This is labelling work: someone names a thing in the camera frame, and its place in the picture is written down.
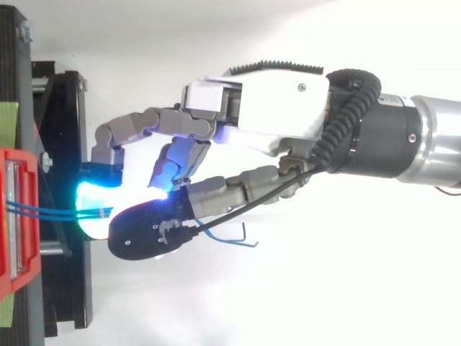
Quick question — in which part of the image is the thin black cable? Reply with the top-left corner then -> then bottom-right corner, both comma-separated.
182,166 -> 327,236
434,185 -> 461,198

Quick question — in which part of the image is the red bin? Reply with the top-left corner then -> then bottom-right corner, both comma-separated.
0,146 -> 42,302

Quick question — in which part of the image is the black coiled cable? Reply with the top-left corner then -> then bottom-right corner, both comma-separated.
310,68 -> 382,171

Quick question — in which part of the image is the black stand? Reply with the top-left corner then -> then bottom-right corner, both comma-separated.
0,0 -> 94,346

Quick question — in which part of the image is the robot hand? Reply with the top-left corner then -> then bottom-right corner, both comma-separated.
73,58 -> 331,262

